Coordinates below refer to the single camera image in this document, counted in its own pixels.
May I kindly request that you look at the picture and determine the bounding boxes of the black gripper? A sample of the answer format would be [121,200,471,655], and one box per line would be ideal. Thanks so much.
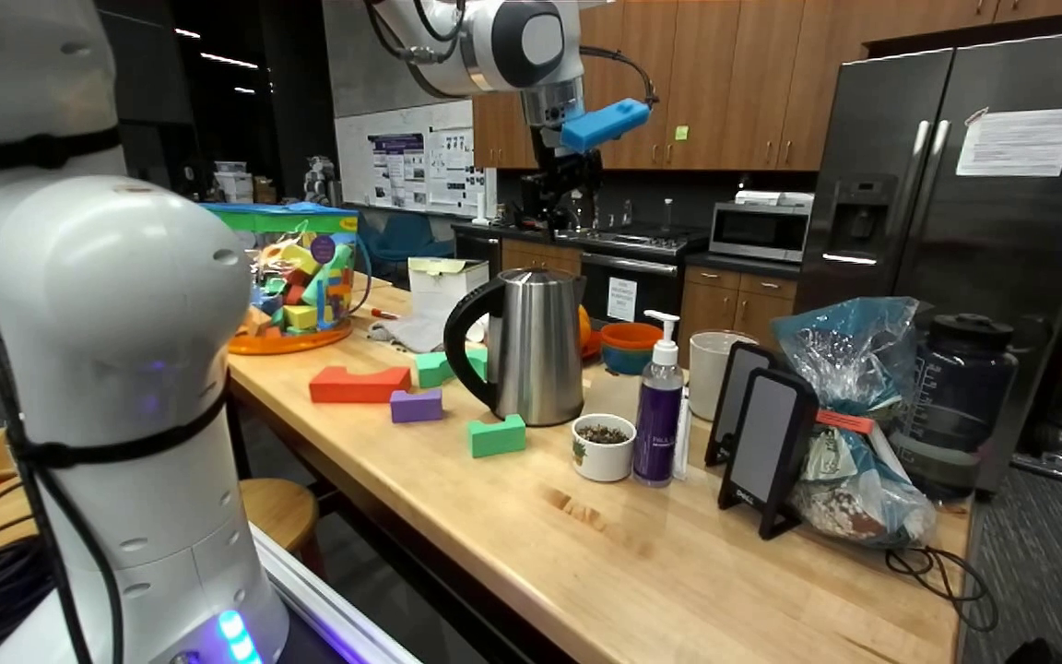
[517,125,604,238]

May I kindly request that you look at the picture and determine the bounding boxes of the stainless steel electric kettle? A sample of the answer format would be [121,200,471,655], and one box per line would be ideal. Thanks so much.
[439,265,591,431]

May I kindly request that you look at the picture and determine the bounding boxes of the white robot base platform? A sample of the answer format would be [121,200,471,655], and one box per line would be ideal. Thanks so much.
[248,525,426,664]

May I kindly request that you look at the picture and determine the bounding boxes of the black kitchen stove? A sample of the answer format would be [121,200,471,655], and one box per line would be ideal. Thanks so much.
[581,227,709,328]

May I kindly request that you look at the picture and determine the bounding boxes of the orange bowl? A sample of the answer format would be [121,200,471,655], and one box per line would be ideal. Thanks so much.
[599,319,667,359]

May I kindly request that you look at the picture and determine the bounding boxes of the white box with pale lid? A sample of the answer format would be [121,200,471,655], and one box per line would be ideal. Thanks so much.
[404,254,495,353]

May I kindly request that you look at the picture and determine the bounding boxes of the teal bowl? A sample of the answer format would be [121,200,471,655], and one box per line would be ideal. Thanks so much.
[600,347,658,380]

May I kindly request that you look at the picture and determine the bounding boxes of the brown wooden base cabinet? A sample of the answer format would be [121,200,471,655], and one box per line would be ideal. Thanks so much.
[675,257,800,363]

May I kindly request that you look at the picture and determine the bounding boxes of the large light green foam block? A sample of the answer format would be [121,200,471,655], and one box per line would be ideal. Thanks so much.
[415,347,491,394]

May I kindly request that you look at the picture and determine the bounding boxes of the silver microwave oven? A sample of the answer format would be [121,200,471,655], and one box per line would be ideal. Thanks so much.
[709,200,817,265]

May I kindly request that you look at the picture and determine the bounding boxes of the white tray on microwave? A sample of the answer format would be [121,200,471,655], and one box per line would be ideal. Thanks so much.
[731,184,818,214]

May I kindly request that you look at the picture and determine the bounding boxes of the white mug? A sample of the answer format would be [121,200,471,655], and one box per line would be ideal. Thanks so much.
[688,328,755,424]

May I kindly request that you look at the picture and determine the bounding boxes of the purple pump bottle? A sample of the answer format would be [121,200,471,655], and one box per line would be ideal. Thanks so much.
[630,306,689,482]

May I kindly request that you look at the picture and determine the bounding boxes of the small green foam block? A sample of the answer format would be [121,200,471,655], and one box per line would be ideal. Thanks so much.
[465,410,532,461]

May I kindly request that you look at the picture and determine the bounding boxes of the purple foam block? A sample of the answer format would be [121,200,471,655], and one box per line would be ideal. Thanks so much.
[389,386,447,429]

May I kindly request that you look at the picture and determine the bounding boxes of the white ramekin cup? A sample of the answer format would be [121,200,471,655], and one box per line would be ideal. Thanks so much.
[568,410,642,482]

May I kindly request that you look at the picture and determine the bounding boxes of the black desktop speaker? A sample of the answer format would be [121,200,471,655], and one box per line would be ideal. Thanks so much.
[706,340,782,471]
[715,365,823,543]

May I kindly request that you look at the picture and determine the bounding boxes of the red foam block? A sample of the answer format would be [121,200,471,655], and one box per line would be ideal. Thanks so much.
[305,363,415,406]

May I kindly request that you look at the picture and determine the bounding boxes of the clear bin of foam blocks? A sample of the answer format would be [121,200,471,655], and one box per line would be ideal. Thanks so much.
[202,200,378,353]

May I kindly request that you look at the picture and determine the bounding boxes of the orange tray under bin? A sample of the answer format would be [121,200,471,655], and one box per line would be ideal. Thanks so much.
[224,319,378,363]

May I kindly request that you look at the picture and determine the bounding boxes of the blue plastic bag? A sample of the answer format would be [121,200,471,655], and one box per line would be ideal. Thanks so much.
[771,292,945,548]

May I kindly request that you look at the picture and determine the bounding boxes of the stainless steel refrigerator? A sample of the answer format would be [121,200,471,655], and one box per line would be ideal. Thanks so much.
[798,24,1062,493]

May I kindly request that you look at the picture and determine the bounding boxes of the white paper on refrigerator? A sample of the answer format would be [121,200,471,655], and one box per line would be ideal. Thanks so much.
[951,102,1062,181]

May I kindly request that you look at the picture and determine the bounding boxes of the blue wrist camera housing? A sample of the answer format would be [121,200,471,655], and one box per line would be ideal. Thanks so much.
[557,94,658,158]

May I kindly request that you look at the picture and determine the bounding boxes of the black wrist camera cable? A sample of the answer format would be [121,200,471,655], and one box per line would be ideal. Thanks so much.
[581,39,663,112]

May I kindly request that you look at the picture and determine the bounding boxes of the brown wooden wall cabinets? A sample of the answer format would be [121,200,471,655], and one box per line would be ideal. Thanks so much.
[470,0,1062,176]

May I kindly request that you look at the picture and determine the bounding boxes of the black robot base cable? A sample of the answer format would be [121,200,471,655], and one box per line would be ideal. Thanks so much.
[0,287,234,664]

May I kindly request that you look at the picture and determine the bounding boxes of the black cable on table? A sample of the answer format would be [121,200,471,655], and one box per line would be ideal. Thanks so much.
[881,537,1004,639]

